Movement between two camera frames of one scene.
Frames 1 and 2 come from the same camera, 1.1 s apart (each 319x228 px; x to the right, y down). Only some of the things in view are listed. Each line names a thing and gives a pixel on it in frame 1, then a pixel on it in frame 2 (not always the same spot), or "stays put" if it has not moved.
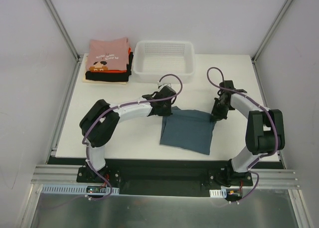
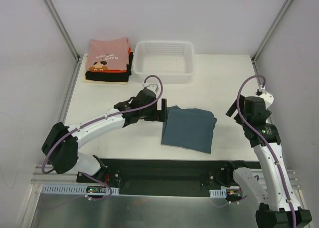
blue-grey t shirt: (191, 129) stays put
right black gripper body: (219, 111) -> (232, 109)
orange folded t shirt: (114, 71) stays put
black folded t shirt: (112, 76) stays put
